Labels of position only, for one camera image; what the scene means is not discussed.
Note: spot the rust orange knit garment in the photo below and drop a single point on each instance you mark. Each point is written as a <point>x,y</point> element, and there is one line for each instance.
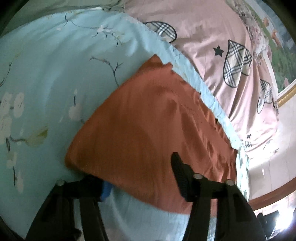
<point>129,139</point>

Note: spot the green pillow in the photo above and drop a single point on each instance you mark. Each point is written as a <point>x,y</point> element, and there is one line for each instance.
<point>17,13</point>

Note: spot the gold framed landscape painting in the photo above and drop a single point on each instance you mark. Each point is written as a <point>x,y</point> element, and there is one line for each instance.
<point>282,47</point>

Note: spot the pink heart pattern duvet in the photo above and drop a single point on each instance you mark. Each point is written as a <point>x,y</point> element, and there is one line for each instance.
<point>229,55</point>

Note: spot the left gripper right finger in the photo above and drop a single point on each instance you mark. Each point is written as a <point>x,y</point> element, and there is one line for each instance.
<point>235,217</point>

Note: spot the light blue floral quilt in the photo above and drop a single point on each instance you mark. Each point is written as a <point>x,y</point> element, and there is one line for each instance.
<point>55,71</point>

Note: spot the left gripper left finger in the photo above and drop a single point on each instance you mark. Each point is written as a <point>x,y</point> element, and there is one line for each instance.
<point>70,210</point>

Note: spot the brown wooden baseboard trim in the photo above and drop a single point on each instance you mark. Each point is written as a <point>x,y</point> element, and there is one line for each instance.
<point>274,196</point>

